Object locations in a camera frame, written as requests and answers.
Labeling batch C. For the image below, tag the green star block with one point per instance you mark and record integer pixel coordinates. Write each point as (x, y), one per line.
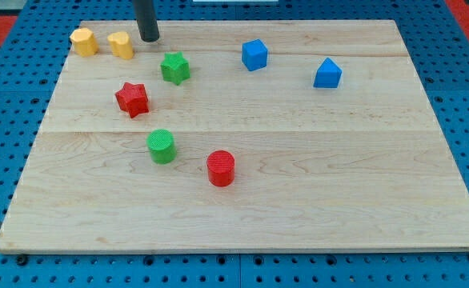
(175, 68)

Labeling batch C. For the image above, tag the red star block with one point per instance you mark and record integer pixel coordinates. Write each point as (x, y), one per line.
(133, 99)

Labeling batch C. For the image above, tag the yellow heart block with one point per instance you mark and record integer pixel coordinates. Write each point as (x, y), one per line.
(120, 45)

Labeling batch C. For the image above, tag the light wooden board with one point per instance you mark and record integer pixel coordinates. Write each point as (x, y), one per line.
(361, 168)

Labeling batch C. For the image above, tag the red cylinder block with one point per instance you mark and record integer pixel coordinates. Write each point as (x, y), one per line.
(221, 168)

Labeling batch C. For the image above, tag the green cylinder block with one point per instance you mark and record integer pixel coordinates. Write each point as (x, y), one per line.
(160, 144)

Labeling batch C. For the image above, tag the blue cube block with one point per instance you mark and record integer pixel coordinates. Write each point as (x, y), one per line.
(254, 54)

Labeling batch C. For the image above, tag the blue triangular prism block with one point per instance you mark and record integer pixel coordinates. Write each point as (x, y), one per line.
(328, 75)

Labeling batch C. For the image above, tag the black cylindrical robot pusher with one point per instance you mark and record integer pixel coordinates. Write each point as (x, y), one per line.
(146, 18)

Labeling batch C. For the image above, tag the yellow hexagon block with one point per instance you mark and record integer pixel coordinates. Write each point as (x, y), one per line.
(84, 42)

